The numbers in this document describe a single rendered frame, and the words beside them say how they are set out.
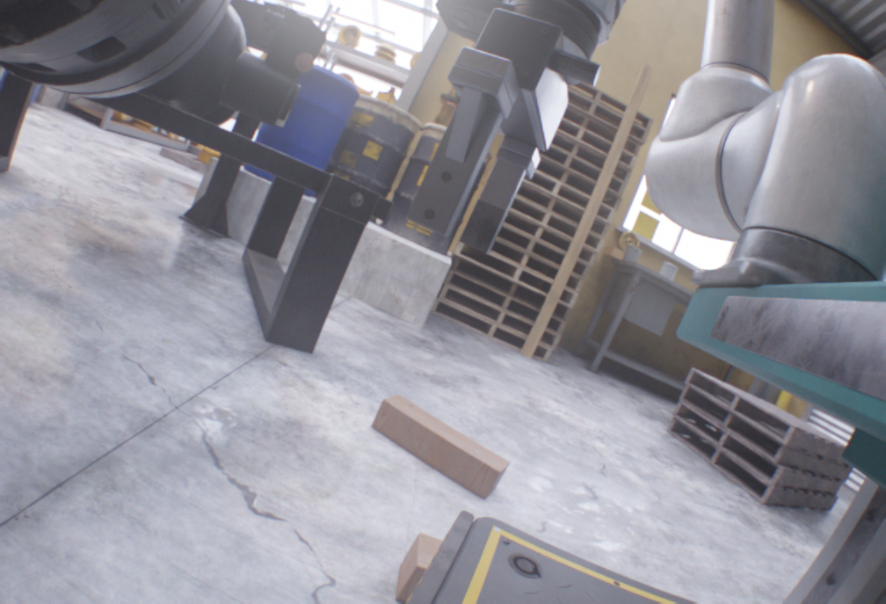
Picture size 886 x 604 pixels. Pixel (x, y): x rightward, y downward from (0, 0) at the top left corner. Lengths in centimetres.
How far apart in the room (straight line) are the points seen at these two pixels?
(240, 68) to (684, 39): 512
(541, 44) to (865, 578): 46
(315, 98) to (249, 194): 79
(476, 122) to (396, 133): 334
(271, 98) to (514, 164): 163
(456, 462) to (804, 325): 115
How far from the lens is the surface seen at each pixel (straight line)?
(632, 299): 461
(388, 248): 292
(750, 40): 68
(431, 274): 291
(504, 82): 26
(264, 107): 198
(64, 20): 66
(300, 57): 201
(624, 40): 572
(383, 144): 355
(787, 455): 303
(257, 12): 338
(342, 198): 161
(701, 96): 61
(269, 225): 269
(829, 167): 43
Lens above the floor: 61
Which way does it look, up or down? 5 degrees down
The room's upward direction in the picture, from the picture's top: 24 degrees clockwise
